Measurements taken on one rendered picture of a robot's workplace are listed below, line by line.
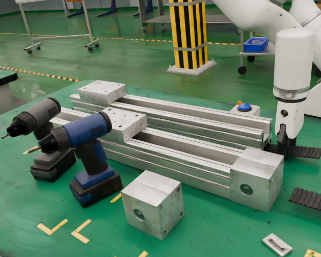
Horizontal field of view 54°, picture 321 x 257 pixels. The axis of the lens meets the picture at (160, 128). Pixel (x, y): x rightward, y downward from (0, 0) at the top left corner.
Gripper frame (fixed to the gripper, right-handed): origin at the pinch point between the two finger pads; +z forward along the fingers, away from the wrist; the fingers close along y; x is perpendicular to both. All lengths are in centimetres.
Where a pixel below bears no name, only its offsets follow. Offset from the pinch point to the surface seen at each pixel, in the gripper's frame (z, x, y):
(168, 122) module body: -3.1, 36.3, -5.0
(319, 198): -0.4, -12.2, -18.1
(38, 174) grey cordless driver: 0, 57, -42
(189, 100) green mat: 3, 47, 25
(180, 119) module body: -5.1, 31.3, -5.0
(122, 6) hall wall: 66, 777, 773
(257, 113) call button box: -1.7, 13.8, 13.8
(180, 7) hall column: 1, 201, 258
